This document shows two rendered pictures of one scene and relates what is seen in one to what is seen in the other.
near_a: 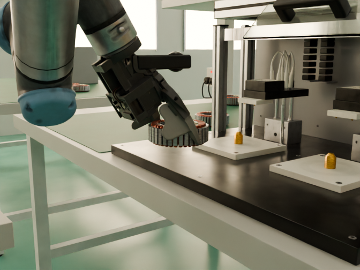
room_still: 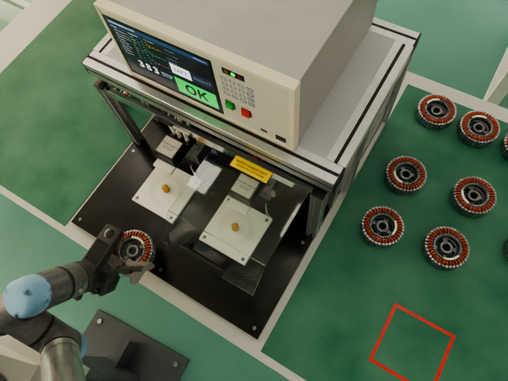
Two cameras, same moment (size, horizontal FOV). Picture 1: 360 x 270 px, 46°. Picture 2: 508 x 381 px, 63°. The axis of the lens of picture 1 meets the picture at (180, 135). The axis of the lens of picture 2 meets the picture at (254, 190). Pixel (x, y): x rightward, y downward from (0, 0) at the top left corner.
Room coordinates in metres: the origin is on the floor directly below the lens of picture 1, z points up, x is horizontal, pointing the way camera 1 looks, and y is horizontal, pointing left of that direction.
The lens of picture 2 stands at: (0.34, -0.24, 1.87)
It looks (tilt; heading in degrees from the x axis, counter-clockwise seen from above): 66 degrees down; 346
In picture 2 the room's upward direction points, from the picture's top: 11 degrees counter-clockwise
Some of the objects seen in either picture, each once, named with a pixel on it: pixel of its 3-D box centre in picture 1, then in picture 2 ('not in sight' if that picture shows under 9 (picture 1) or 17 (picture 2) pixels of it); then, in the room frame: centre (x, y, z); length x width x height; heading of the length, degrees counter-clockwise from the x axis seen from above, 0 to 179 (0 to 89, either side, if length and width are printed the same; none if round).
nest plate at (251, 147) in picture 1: (238, 145); (167, 190); (0.93, -0.13, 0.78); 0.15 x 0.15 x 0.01; 34
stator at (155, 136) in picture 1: (178, 132); (133, 251); (0.77, 0.00, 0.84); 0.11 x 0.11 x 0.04
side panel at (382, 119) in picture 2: not in sight; (373, 125); (0.78, -0.71, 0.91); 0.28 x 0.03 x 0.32; 124
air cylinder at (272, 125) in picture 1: (282, 129); (193, 149); (1.01, -0.25, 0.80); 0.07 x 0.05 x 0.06; 34
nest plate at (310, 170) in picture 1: (329, 170); not in sight; (0.73, -0.27, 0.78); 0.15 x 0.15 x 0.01; 34
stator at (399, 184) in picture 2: not in sight; (405, 175); (0.66, -0.77, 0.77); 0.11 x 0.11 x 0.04
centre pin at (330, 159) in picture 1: (330, 160); not in sight; (0.73, -0.27, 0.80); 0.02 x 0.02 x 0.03
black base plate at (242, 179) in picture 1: (283, 163); (204, 207); (0.83, -0.21, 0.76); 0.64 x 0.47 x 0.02; 34
